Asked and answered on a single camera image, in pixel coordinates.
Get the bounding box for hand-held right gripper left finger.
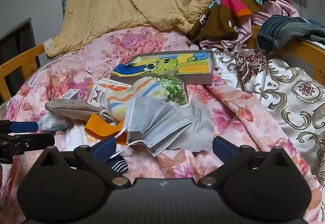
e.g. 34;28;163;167
38;136;131;187

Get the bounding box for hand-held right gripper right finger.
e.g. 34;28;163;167
198;136;290;187

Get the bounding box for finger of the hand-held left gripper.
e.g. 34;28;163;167
0;120;39;135
0;133;55;164

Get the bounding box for navy striped sock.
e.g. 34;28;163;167
110;155;130;172

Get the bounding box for white quilted cloth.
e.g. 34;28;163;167
38;113;132;157

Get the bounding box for white cartoon print packet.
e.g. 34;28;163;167
86;87;112;108

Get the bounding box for blue face mask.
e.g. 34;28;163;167
109;97;192;158

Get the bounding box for pastel striped sock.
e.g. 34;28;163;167
105;77;168;123

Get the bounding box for grey cardboard box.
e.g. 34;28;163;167
109;50;214;85

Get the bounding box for orange cloth piece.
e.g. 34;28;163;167
84;113;127;144

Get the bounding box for grey cloth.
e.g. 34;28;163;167
168;101;215;153

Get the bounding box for small white blue box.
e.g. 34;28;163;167
61;88;82;100

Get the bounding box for bag of green pieces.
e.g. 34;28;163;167
143;74;188;106

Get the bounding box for cream ornate patterned blanket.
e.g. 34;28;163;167
209;45;325;181

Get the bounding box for dark wooden door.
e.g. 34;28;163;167
0;18;41;67

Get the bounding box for colourful striped brown garment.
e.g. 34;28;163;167
188;0;290;41

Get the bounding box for blue denim jeans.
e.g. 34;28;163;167
257;15;325;52

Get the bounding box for lilac cloth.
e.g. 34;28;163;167
199;0;300;50

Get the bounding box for beige drawstring pouch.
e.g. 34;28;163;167
45;99;117;123

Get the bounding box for wooden bed frame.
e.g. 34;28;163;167
0;43;46;104

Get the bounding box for wooden bed rail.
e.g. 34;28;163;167
247;24;325;79

